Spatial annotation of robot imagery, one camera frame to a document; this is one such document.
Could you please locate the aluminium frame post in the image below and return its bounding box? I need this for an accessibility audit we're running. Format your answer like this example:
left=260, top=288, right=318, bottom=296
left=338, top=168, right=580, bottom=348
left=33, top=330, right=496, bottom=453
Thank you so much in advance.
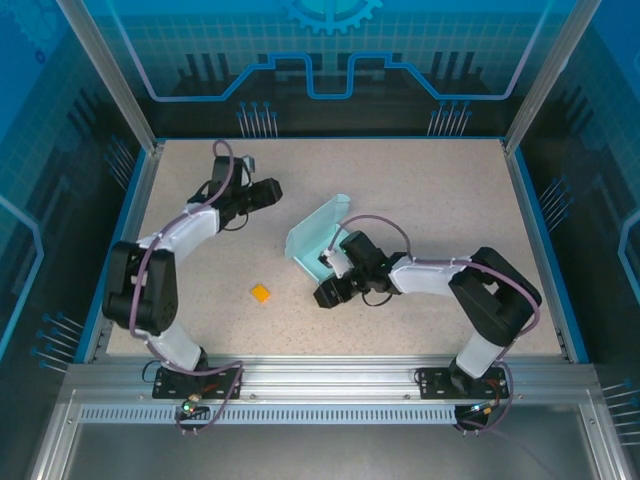
left=54, top=0, right=166, bottom=154
left=502, top=0, right=590, bottom=154

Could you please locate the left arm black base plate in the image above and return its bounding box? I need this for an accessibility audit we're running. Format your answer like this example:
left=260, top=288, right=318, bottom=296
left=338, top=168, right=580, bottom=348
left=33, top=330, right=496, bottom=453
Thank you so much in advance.
left=152, top=367, right=245, bottom=401

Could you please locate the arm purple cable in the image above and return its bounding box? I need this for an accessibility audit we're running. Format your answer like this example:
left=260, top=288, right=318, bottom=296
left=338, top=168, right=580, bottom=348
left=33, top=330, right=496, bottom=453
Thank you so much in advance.
left=127, top=139, right=246, bottom=436
left=327, top=214, right=544, bottom=436

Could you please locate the slotted grey cable duct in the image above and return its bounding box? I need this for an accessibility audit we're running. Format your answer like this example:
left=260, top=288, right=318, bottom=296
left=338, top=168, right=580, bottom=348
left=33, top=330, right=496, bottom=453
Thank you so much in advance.
left=77, top=405, right=459, bottom=426

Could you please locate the light blue paper box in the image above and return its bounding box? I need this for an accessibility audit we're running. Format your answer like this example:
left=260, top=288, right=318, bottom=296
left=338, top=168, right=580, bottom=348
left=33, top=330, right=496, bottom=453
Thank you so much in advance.
left=283, top=193, right=352, bottom=284

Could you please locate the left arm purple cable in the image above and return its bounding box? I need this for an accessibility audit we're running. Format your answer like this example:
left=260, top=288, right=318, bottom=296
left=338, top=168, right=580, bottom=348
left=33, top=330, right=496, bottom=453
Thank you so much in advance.
left=127, top=139, right=246, bottom=436

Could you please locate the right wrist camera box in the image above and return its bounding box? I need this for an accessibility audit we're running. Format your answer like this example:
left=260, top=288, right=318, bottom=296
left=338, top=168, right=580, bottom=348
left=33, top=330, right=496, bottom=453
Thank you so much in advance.
left=318, top=247, right=351, bottom=279

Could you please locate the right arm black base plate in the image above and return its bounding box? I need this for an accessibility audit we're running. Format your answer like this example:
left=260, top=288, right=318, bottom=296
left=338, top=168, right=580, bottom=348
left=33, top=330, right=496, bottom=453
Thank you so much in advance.
left=417, top=367, right=511, bottom=401

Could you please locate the aluminium mounting rail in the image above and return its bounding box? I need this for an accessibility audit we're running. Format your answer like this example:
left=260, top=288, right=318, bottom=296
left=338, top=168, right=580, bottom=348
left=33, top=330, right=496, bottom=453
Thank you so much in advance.
left=64, top=355, right=599, bottom=401

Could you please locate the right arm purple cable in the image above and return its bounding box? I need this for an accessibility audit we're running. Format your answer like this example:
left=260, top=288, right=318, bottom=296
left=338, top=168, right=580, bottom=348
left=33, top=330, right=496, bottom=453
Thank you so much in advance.
left=327, top=214, right=544, bottom=436

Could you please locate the steel shelf panel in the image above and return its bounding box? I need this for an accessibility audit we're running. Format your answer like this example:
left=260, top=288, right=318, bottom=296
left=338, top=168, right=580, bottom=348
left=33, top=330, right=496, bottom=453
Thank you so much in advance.
left=29, top=389, right=619, bottom=480

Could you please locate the aluminium side rail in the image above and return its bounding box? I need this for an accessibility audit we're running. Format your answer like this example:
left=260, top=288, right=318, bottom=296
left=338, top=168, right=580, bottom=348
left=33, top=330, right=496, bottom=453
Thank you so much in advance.
left=92, top=142, right=166, bottom=364
left=503, top=142, right=572, bottom=364

